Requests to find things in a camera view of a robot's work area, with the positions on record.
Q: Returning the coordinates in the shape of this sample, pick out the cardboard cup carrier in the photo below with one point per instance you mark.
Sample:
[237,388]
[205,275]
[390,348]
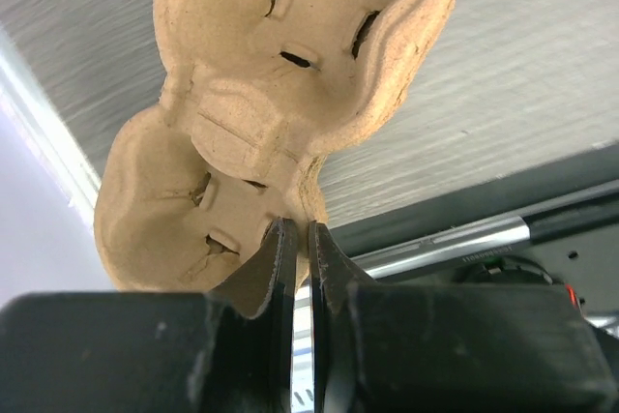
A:
[257,94]

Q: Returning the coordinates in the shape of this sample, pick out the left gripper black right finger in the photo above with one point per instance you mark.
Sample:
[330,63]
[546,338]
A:
[345,339]

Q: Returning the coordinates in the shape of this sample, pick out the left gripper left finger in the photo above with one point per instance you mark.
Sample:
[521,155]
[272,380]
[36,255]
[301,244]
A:
[251,356]

